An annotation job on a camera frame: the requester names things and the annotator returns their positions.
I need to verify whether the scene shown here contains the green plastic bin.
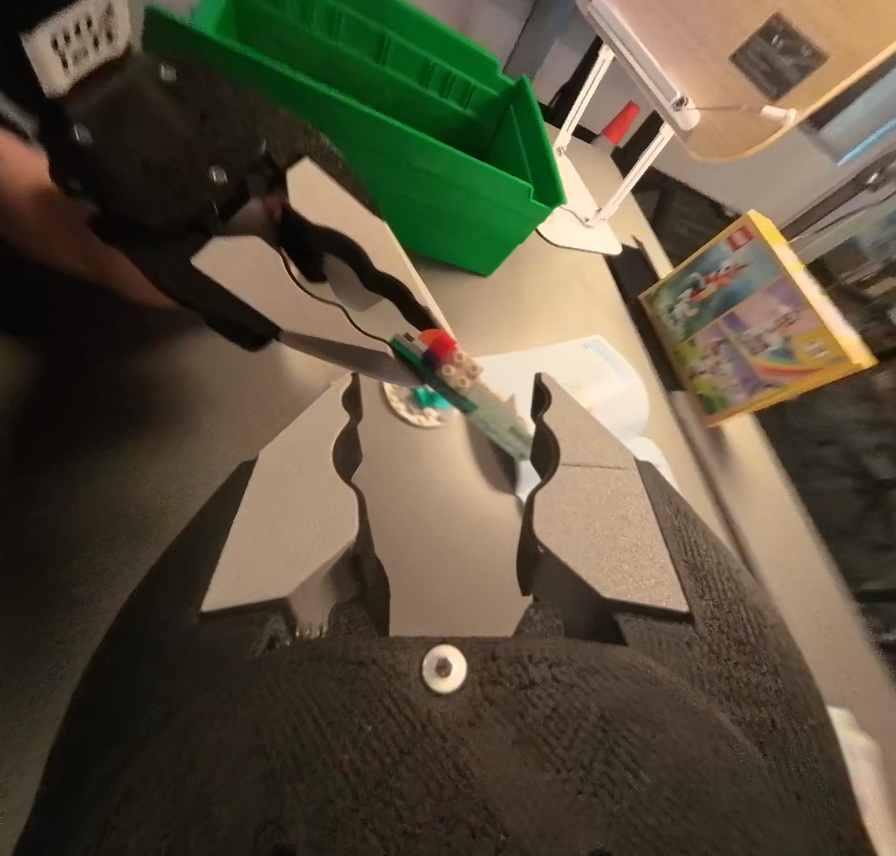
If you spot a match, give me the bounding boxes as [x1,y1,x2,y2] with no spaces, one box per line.
[142,0,568,278]

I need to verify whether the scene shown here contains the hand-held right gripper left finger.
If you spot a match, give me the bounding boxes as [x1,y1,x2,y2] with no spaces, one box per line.
[199,373,391,638]

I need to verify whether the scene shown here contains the open instruction booklet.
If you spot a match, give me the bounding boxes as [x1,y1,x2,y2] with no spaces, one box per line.
[479,334,676,500]

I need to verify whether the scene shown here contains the round white plate teal bricks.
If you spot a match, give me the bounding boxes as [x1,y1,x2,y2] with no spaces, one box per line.
[383,379,457,430]

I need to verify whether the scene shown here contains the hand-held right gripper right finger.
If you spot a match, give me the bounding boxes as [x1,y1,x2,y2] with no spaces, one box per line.
[516,372,695,636]

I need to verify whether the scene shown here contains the person's left hand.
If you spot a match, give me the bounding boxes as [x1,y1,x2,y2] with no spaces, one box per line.
[0,128,183,310]

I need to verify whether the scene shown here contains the yellow lego set box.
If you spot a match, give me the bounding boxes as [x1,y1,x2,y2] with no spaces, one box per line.
[638,209,879,428]

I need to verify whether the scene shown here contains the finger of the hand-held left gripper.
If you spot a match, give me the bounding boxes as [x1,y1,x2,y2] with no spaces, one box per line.
[268,155,450,335]
[189,235,422,388]

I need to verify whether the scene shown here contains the red white green lego assembly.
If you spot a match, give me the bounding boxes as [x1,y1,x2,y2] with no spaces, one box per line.
[389,327,534,459]

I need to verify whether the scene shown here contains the small red cone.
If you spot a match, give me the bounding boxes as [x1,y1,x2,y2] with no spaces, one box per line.
[601,100,642,147]

